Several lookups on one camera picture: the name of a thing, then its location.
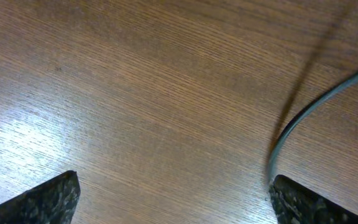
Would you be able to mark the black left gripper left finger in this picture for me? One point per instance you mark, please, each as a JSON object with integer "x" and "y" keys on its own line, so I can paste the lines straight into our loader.
{"x": 53, "y": 202}

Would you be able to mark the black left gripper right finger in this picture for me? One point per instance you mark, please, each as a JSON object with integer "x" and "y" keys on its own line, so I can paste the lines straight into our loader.
{"x": 296, "y": 204}

